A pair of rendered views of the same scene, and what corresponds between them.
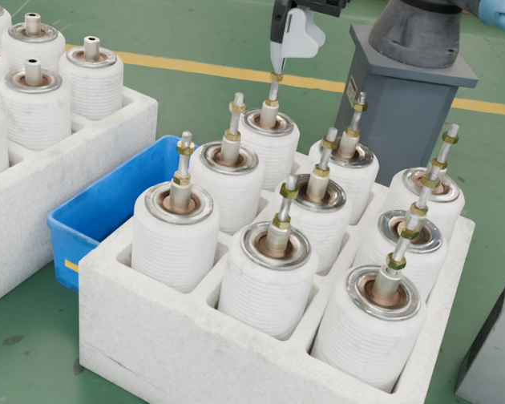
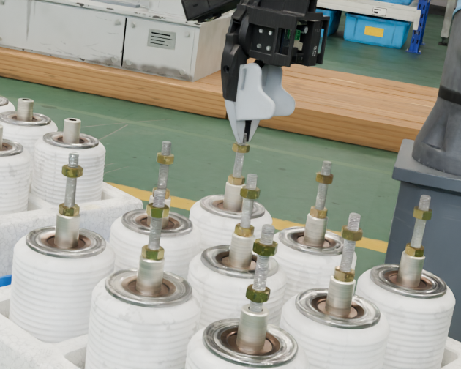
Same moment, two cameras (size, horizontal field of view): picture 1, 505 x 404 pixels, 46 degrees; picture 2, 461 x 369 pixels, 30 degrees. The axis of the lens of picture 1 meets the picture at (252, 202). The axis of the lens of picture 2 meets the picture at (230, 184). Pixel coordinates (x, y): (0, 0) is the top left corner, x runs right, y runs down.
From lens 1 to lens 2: 38 cm
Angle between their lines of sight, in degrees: 27
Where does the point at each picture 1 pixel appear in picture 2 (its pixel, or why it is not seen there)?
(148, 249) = (17, 286)
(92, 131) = (47, 212)
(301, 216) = (207, 278)
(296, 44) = (252, 103)
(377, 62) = (406, 166)
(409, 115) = (456, 243)
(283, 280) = (135, 315)
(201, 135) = not seen: hidden behind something
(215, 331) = not seen: outside the picture
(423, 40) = not seen: outside the picture
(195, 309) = (47, 356)
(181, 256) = (50, 296)
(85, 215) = not seen: hidden behind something
